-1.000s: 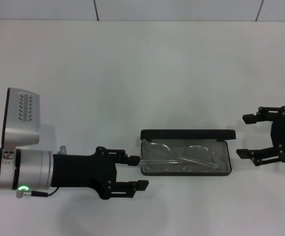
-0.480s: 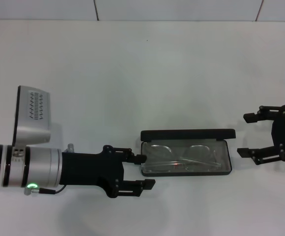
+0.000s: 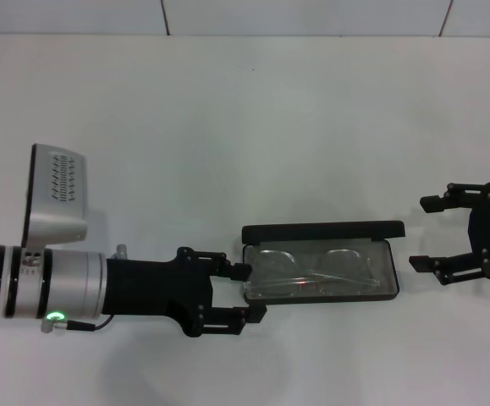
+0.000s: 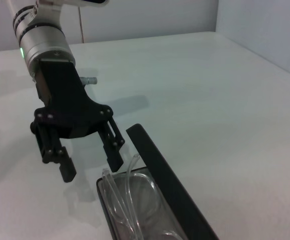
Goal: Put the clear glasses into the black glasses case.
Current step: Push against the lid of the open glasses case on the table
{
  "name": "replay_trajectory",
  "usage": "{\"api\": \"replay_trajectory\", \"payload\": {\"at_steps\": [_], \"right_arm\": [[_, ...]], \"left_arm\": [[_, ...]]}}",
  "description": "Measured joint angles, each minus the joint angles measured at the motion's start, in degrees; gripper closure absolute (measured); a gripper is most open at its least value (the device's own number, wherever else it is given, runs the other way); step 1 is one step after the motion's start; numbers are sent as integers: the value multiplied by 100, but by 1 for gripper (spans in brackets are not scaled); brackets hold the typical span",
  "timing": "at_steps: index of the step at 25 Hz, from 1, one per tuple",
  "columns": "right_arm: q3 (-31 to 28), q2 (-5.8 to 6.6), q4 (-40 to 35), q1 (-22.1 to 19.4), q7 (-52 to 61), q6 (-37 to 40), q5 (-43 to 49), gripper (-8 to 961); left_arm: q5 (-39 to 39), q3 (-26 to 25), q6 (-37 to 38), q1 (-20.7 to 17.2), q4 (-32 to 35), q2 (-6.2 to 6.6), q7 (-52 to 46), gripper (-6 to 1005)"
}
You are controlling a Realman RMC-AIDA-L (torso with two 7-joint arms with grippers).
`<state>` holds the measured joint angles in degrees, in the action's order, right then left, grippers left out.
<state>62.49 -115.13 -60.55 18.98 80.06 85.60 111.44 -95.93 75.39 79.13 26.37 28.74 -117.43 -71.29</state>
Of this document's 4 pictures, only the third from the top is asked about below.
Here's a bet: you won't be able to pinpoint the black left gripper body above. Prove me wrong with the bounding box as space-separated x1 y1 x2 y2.
104 246 216 339

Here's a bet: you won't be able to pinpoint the clear white glasses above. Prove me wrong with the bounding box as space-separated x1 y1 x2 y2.
243 248 382 299

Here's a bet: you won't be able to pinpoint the black glasses case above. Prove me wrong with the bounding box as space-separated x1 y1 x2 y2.
240 219 406 304

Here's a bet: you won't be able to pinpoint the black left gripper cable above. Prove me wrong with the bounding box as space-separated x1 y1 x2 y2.
41 312 115 335

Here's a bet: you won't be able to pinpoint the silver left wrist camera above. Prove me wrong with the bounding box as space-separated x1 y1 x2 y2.
21 143 90 247

